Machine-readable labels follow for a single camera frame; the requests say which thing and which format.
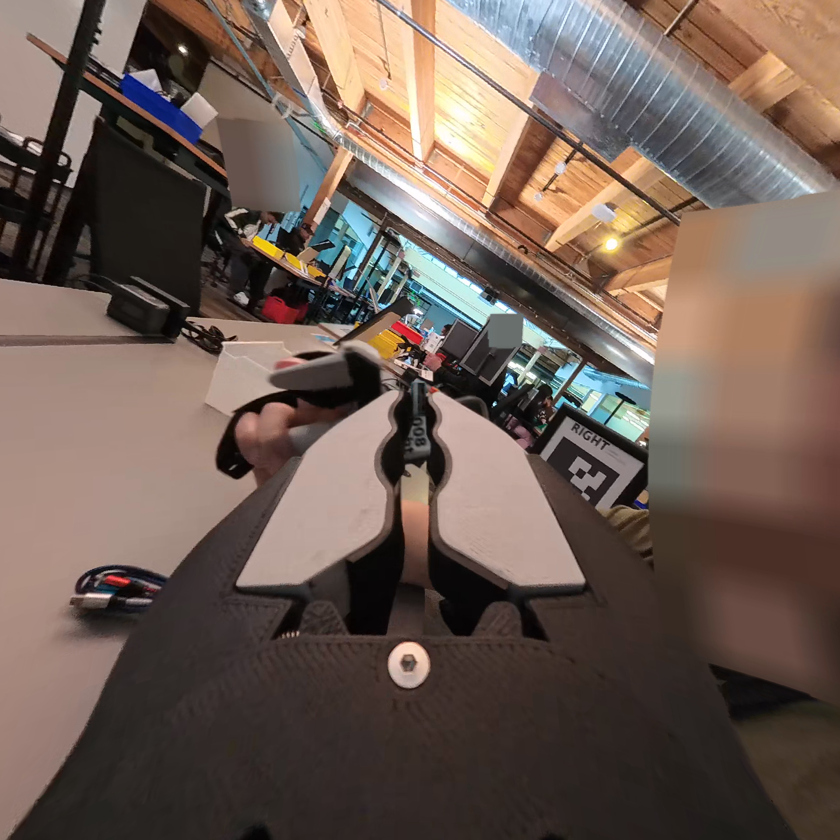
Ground blue usb cable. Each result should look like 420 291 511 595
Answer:
69 564 169 616

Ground black usb hub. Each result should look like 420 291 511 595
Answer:
105 276 193 340

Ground large silver ventilation duct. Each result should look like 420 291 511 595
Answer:
451 0 840 210

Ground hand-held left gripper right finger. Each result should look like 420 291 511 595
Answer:
428 389 587 590

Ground blue storage bin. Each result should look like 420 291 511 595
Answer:
121 70 205 143

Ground person's right forearm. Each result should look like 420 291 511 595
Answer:
598 504 655 568

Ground black cable with plug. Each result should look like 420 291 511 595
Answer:
179 317 225 357

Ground black computer monitor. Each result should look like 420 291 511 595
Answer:
442 319 480 360

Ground black metal post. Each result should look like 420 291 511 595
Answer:
12 0 107 265

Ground dark ceiling duct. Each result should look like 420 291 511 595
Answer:
341 161 657 368

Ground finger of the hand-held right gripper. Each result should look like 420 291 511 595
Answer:
336 339 384 370
269 350 383 409

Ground person's olive clothing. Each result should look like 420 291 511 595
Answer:
709 664 840 840

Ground translucent plastic box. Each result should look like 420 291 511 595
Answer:
205 339 311 416

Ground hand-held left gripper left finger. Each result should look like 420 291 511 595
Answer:
235 389 403 589

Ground grey monitor back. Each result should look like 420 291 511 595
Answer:
459 327 524 389

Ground black ceiling pipe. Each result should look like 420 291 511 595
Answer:
376 0 683 227

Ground person's right hand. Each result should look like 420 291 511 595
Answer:
235 399 358 488

